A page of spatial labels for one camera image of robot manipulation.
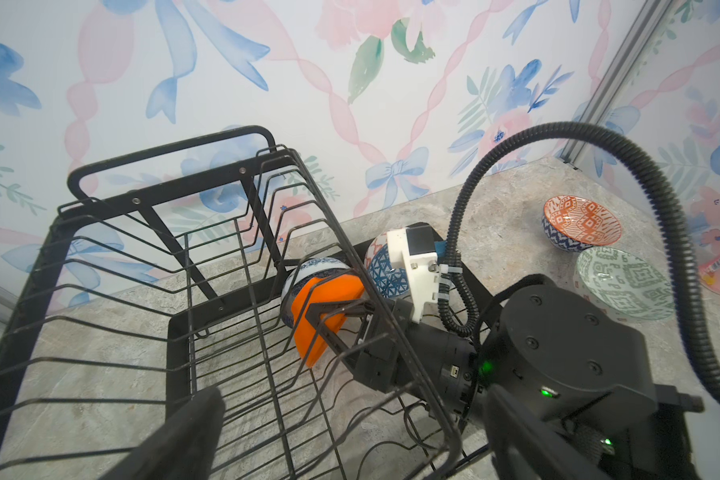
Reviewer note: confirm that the black wire dish rack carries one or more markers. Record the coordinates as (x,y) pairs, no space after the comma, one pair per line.
(163,277)

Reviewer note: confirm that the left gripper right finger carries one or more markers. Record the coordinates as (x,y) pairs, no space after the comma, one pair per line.
(525,448)

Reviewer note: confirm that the green patterned bowl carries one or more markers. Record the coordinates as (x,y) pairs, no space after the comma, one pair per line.
(625,287)

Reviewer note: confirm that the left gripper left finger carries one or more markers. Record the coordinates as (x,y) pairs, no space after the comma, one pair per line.
(183,447)

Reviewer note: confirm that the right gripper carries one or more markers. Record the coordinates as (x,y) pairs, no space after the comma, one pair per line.
(447,359)

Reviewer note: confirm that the blue floral bowl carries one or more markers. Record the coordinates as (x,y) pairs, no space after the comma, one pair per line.
(297,279)

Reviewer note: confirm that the blue triangle pattern bowl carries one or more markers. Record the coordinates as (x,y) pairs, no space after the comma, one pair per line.
(390,282)

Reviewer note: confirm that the red patterned bowl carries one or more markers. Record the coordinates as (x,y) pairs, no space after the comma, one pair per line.
(574,224)

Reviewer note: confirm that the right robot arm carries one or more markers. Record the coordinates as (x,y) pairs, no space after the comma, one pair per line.
(561,390)

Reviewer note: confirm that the aluminium corner post right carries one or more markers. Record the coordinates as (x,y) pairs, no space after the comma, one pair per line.
(626,57)

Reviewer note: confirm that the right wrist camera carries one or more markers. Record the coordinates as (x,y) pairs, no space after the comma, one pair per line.
(413,249)

